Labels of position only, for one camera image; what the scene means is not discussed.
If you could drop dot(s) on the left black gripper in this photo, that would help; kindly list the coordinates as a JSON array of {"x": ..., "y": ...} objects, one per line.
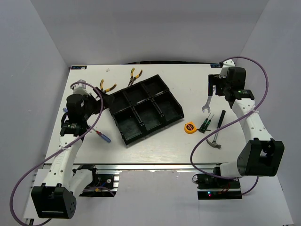
[{"x": 89, "y": 97}]

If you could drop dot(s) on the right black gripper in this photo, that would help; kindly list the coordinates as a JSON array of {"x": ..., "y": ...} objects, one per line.
[{"x": 215, "y": 80}]

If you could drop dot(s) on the silver wrench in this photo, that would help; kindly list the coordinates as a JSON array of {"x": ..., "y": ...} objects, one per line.
[{"x": 206, "y": 106}]

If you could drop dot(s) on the yellow long-nose pliers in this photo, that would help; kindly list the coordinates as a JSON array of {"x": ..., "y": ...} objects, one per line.
[{"x": 133, "y": 78}]

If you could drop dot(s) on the orange tape measure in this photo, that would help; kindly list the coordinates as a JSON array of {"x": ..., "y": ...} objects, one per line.
[{"x": 190, "y": 128}]

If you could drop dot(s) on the green black precision screwdriver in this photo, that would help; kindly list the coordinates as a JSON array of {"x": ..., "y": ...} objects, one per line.
[{"x": 202, "y": 128}]

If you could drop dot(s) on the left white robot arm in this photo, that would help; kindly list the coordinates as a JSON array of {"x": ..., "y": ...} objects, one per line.
[{"x": 57, "y": 196}]

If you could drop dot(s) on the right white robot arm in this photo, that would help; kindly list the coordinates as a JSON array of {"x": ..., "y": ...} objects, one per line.
[{"x": 262, "y": 154}]

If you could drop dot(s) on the black six-compartment tray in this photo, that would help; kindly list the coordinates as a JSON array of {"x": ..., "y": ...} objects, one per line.
[{"x": 144, "y": 108}]

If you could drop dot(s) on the black handle claw hammer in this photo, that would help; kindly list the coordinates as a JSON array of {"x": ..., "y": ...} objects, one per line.
[{"x": 213, "y": 143}]

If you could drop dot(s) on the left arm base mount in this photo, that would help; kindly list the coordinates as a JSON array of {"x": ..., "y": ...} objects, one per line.
[{"x": 104, "y": 182}]

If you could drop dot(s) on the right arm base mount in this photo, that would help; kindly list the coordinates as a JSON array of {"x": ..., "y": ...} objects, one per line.
[{"x": 210, "y": 188}]

